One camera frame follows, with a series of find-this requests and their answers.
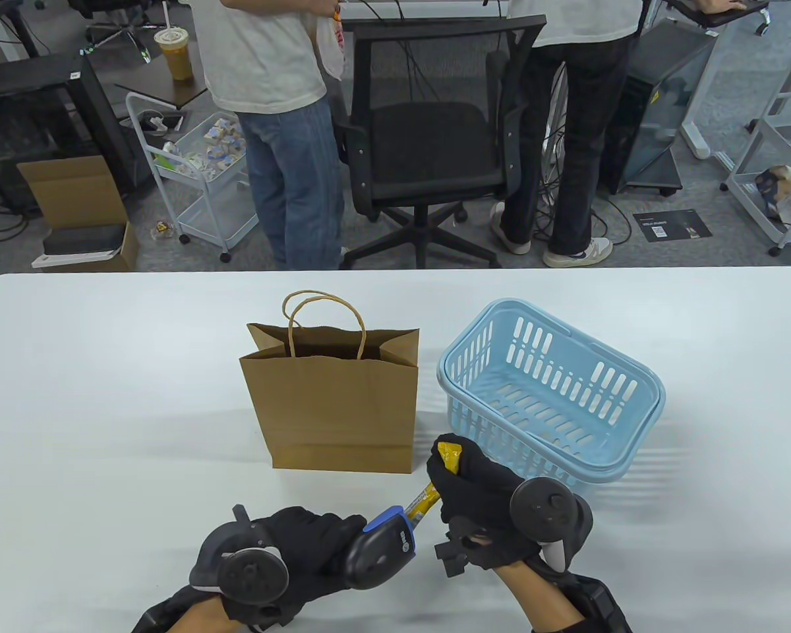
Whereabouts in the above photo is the person's right hand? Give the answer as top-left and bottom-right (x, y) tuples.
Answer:
(426, 434), (568, 581)

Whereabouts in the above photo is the person's left hand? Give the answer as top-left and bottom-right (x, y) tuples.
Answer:
(221, 506), (368, 627)

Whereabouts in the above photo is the yellow instant coffee powder package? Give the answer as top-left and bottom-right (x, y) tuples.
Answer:
(403, 442), (465, 526)

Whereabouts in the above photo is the grey and blue barcode scanner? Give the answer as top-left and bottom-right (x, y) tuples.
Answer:
(341, 506), (416, 591)

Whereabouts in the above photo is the brown paper bag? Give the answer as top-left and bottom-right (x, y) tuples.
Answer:
(239, 290), (421, 474)

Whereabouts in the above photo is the person's right forearm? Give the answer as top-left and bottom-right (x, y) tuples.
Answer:
(494, 560), (587, 633)

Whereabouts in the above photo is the person's left forearm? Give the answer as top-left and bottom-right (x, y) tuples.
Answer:
(165, 597), (251, 633)

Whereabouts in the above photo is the black and white left controller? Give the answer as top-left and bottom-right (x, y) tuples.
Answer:
(189, 504), (289, 607)

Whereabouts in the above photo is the black and white controller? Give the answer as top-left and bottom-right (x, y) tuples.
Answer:
(509, 477), (595, 573)
(189, 504), (289, 607)

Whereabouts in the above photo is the black and white right controller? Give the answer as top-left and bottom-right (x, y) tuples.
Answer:
(509, 477), (595, 573)

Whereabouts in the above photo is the light blue plastic basket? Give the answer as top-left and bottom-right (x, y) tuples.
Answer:
(437, 298), (666, 495)

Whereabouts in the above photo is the black leaflet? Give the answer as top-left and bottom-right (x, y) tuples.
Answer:
(633, 210), (713, 245)

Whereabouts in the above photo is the white rolling cart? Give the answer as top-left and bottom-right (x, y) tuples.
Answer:
(125, 91), (262, 263)

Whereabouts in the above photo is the black mesh office chair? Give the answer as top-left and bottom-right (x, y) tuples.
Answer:
(333, 15), (548, 270)

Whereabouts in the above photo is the pile of snack packets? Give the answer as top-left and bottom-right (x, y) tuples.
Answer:
(201, 119), (248, 169)

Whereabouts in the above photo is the heap of colourful bags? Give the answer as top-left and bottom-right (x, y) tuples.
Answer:
(755, 165), (791, 255)

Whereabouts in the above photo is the black computer tower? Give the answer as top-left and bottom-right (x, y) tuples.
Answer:
(603, 18), (719, 196)

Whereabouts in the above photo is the open cardboard box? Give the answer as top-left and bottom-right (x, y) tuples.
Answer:
(17, 156), (139, 272)

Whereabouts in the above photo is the dark side table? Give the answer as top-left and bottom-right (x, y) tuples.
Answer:
(113, 43), (210, 111)

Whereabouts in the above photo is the plastic drink cup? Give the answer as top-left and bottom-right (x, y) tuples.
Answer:
(154, 26), (194, 82)

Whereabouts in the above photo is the grey office chair base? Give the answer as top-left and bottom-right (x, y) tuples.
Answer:
(66, 0), (165, 63)

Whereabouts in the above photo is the black right wrist mount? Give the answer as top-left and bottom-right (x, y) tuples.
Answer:
(434, 518), (633, 633)

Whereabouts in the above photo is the tangle of black cables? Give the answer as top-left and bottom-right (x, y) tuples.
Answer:
(534, 119), (633, 248)

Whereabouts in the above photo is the white wire cart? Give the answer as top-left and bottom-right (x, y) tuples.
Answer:
(720, 86), (791, 258)

